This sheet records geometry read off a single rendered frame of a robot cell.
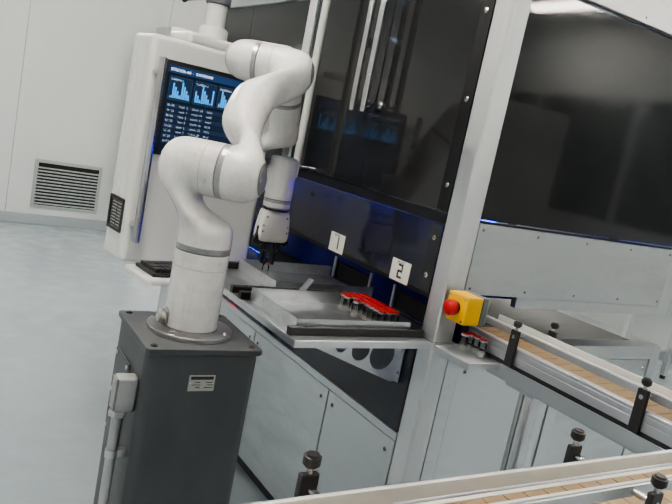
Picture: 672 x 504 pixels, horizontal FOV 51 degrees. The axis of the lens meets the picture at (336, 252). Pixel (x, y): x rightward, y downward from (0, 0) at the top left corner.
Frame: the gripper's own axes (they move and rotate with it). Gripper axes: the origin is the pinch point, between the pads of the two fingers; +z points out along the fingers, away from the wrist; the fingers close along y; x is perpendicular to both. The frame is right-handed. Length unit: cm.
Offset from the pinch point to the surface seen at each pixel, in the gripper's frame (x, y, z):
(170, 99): -38, 25, -42
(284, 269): -5.6, -9.9, 4.9
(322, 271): -5.7, -24.4, 4.8
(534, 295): 60, -53, -8
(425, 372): 60, -20, 14
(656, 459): 134, -3, -2
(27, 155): -496, -1, 32
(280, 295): 28.5, 8.9, 4.0
